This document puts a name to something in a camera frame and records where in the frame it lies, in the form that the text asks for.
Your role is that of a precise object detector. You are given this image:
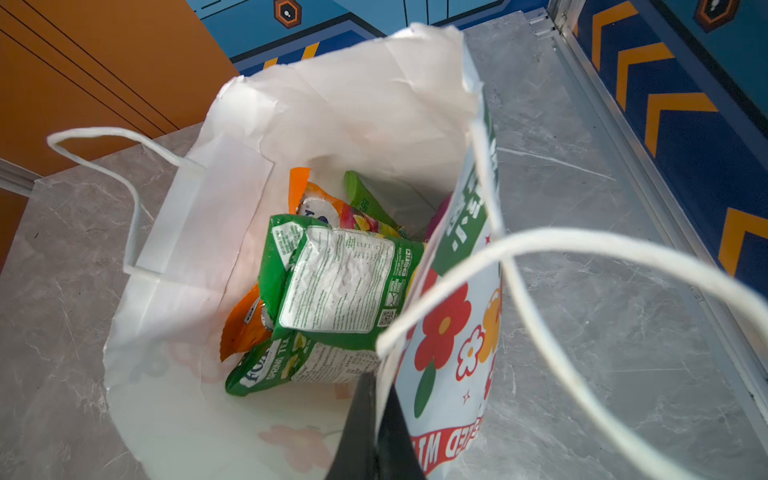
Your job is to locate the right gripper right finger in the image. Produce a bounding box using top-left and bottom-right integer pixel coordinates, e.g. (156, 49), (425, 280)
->
(376, 388), (426, 480)

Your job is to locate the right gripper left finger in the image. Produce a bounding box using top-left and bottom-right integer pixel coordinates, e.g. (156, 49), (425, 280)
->
(325, 373), (377, 480)

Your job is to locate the green white snack bag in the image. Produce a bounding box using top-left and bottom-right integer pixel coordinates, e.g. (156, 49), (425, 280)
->
(220, 214), (425, 397)

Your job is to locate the purple grape candy bag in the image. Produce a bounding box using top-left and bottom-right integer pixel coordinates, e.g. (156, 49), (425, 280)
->
(424, 197), (451, 242)

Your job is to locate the orange Fox's candy bag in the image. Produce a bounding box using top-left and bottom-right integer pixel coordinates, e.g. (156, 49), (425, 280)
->
(219, 167), (407, 361)

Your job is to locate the green chips bag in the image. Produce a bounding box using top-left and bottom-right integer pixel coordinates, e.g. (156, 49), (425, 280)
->
(344, 171), (399, 229)

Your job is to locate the white paper bag with flower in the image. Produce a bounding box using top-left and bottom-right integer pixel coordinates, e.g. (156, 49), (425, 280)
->
(46, 22), (768, 480)

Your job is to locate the left aluminium corner post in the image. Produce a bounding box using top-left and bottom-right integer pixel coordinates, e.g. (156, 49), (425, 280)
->
(0, 158), (41, 198)

